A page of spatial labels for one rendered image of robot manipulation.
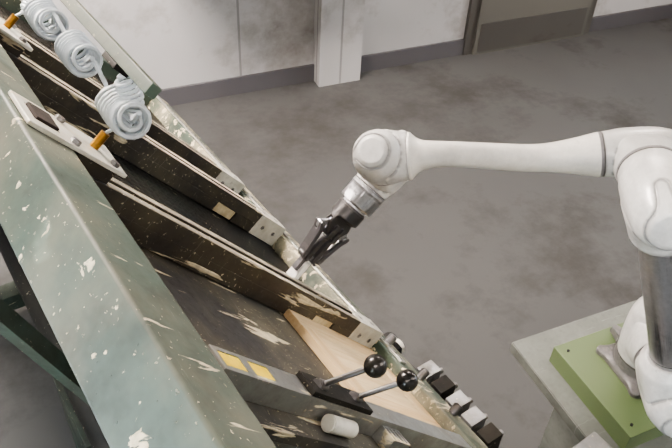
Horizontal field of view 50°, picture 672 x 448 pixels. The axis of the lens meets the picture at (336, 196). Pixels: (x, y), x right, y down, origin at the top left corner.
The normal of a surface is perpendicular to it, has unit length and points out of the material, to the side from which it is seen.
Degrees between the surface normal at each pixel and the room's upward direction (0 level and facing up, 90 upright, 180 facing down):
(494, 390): 0
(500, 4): 90
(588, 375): 1
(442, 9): 90
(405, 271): 0
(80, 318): 40
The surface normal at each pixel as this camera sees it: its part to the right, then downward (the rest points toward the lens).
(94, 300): -0.50, -0.39
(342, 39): 0.40, 0.58
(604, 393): 0.04, -0.79
